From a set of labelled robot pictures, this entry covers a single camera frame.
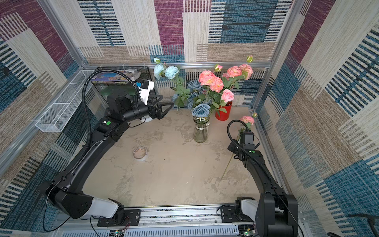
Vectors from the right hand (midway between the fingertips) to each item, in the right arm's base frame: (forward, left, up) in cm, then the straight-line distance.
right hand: (233, 146), depth 87 cm
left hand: (+3, +34, +34) cm, 48 cm away
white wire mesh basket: (+1, +88, +25) cm, 92 cm away
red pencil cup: (+34, -1, -11) cm, 36 cm away
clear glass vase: (+12, +19, -2) cm, 22 cm away
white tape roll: (+1, +58, -9) cm, 58 cm away
